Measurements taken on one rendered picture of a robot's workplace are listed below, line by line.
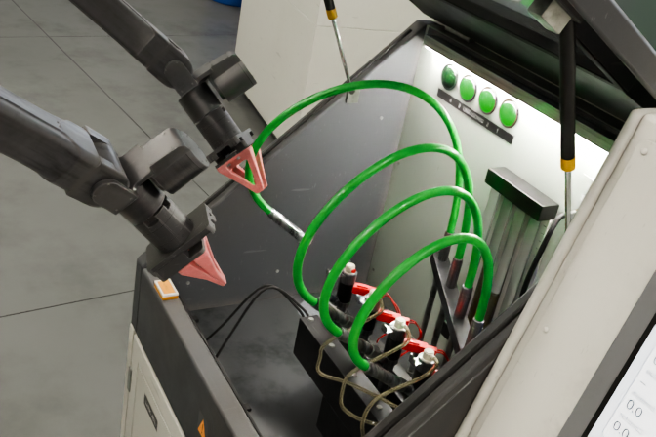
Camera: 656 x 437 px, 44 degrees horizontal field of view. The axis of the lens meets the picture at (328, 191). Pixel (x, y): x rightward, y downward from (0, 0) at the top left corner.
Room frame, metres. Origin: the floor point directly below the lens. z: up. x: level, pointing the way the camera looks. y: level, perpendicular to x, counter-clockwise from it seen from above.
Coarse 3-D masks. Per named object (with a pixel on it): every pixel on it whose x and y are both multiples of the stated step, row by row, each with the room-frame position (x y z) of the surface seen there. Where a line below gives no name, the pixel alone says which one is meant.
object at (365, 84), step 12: (348, 84) 1.26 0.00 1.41; (360, 84) 1.26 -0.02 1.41; (372, 84) 1.26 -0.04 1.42; (384, 84) 1.27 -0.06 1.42; (396, 84) 1.27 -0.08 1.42; (408, 84) 1.28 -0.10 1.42; (312, 96) 1.25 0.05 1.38; (324, 96) 1.25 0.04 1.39; (420, 96) 1.28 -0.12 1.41; (288, 108) 1.24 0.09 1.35; (300, 108) 1.24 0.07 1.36; (444, 108) 1.29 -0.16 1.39; (276, 120) 1.24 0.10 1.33; (444, 120) 1.29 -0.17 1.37; (264, 132) 1.24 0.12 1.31; (456, 132) 1.29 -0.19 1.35; (252, 144) 1.24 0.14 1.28; (456, 144) 1.29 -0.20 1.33; (456, 168) 1.30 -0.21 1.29; (252, 180) 1.23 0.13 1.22; (456, 180) 1.30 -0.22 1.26; (252, 192) 1.23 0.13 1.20; (264, 204) 1.24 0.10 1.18; (456, 204) 1.30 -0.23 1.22; (456, 216) 1.30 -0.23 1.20
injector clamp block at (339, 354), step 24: (312, 336) 1.16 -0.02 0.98; (312, 360) 1.15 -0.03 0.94; (336, 360) 1.11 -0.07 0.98; (336, 384) 1.08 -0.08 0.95; (360, 384) 1.06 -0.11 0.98; (336, 408) 1.07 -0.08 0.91; (360, 408) 1.02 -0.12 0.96; (384, 408) 1.01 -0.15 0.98; (336, 432) 1.06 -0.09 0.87; (360, 432) 1.01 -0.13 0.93
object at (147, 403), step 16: (144, 352) 1.27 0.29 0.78; (144, 368) 1.25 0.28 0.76; (128, 384) 1.32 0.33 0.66; (144, 384) 1.24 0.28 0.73; (160, 384) 1.19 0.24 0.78; (128, 400) 1.32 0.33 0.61; (144, 400) 1.23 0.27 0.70; (160, 400) 1.17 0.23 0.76; (128, 416) 1.31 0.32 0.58; (144, 416) 1.23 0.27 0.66; (160, 416) 1.16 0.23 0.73; (128, 432) 1.30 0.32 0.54; (144, 432) 1.22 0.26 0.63; (160, 432) 1.15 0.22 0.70; (176, 432) 1.09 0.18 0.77
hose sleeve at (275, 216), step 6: (270, 216) 1.24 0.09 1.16; (276, 216) 1.24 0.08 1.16; (282, 216) 1.25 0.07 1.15; (276, 222) 1.24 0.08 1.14; (282, 222) 1.24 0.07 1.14; (288, 222) 1.25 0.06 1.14; (288, 228) 1.24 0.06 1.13; (294, 228) 1.25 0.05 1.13; (294, 234) 1.25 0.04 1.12; (300, 234) 1.25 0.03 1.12; (300, 240) 1.25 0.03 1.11
